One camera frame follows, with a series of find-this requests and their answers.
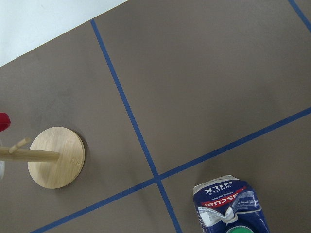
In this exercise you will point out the blue white milk carton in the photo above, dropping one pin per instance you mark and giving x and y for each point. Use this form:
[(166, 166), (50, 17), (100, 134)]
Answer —
[(228, 205)]

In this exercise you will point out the red cup on stand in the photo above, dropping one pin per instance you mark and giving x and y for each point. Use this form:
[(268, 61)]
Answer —
[(5, 122)]

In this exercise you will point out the wooden mug tree stand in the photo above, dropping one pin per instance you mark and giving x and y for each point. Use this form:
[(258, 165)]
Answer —
[(54, 159)]

